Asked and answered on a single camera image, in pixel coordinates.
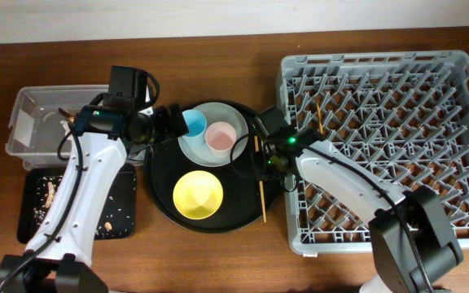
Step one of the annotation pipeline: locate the grey dishwasher rack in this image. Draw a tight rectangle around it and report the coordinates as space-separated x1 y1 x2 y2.
276 50 469 249

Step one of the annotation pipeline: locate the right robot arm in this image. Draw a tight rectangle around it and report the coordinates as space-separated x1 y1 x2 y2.
252 107 464 292

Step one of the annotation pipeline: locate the pink cup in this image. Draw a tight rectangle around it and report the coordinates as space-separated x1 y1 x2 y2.
205 121 237 158

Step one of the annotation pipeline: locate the black rectangular tray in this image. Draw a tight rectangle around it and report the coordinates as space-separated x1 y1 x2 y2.
16 164 138 244

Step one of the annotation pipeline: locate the white tissue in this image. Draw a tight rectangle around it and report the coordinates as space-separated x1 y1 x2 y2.
60 120 71 134

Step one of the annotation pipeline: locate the round black serving tray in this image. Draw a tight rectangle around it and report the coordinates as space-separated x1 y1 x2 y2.
143 140 262 234

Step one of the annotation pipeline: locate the peanut shells and rice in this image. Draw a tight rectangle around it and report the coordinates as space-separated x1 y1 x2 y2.
30 175 113 240

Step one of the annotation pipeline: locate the light blue cup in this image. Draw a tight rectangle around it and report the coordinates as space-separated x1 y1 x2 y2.
182 109 208 147

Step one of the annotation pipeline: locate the wooden chopstick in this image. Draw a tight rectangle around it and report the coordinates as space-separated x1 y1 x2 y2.
316 102 324 135
253 135 267 223

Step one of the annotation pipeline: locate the grey round plate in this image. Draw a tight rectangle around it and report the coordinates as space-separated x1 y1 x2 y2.
178 102 248 167

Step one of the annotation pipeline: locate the gold snack wrapper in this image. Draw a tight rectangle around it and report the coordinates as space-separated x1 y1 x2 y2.
58 108 75 124

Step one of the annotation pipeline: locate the yellow bowl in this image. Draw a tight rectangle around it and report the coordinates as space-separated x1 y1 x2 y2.
173 170 223 221

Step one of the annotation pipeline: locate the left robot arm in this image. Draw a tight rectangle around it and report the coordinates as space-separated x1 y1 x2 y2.
0 66 188 292

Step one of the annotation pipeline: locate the clear plastic bin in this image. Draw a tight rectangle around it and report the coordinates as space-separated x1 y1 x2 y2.
6 85 108 171

